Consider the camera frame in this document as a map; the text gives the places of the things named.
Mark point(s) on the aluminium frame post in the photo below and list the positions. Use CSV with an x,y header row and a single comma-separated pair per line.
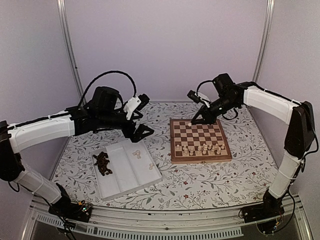
x,y
62,12
270,5

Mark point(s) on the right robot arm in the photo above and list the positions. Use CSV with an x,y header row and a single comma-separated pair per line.
x,y
298,116

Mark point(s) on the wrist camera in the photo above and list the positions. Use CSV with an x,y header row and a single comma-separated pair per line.
x,y
135,103
198,97

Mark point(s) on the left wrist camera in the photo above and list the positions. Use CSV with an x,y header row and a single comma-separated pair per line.
x,y
135,103

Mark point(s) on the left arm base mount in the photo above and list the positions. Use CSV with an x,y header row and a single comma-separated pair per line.
x,y
78,211

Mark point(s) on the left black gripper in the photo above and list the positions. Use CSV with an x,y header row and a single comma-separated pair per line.
x,y
136,137

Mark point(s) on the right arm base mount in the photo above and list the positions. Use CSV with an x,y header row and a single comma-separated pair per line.
x,y
262,212

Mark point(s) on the right aluminium frame post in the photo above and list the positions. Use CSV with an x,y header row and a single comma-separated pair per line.
x,y
270,5

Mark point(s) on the dark chess pieces pile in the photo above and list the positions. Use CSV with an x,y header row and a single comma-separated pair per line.
x,y
102,161

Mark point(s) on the light pawn piece eleventh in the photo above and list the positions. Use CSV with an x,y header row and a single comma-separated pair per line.
x,y
218,151

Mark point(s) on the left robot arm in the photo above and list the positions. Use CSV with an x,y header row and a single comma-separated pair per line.
x,y
105,111

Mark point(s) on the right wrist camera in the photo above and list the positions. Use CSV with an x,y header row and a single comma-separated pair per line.
x,y
198,97

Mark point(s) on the light chess pieces pile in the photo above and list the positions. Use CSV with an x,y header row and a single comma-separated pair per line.
x,y
144,158

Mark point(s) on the left aluminium frame post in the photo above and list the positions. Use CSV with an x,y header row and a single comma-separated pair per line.
x,y
62,12

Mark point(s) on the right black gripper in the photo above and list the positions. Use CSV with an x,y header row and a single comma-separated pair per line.
x,y
209,118

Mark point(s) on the front aluminium rail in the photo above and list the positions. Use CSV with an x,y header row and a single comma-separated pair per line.
x,y
201,224

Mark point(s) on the wooden chessboard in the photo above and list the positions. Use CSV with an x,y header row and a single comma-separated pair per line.
x,y
182,132

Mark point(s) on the white divided tray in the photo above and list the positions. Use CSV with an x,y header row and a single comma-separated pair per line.
x,y
128,174

